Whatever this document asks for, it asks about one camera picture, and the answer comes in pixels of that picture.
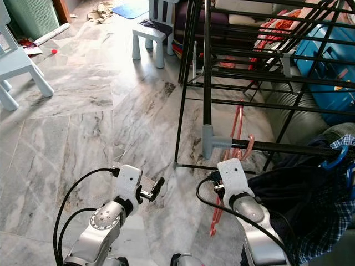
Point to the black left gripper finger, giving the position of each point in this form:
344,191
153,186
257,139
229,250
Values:
157,187

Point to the red plastic clothes hanger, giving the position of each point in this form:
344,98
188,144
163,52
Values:
238,119

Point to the blue plastic hanger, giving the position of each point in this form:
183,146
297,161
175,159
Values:
338,163

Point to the dark navy garment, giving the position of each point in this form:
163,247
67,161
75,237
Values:
283,194

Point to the grey right robot leg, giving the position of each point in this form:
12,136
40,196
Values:
187,260

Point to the black metal drying rack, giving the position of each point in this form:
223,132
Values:
207,66

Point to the blue plaid shirt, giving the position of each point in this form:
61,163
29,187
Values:
330,221

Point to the red striped bag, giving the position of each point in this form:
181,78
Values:
272,33

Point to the blue suitcase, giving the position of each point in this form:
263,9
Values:
324,61

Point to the blue floor mat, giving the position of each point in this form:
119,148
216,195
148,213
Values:
131,10

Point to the white paper roll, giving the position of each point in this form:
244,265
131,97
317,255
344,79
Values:
52,34

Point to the beige floor cloth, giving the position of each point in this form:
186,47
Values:
100,12

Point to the green ribbed bin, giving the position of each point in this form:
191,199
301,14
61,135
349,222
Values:
33,16

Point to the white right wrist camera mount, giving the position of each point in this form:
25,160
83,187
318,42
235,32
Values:
234,178

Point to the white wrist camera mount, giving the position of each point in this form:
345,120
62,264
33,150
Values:
127,181
234,178

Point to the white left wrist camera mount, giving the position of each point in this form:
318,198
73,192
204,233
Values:
127,181

